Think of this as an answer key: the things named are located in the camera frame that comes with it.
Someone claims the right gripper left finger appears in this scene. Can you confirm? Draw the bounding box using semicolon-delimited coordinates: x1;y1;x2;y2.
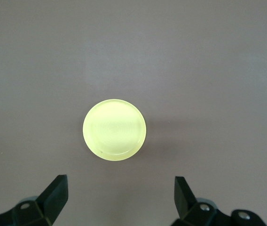
0;174;68;226

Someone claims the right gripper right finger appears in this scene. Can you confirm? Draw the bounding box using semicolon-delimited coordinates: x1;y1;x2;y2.
173;176;266;226

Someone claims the yellow round plate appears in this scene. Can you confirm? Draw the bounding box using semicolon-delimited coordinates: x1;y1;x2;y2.
82;98;147;162

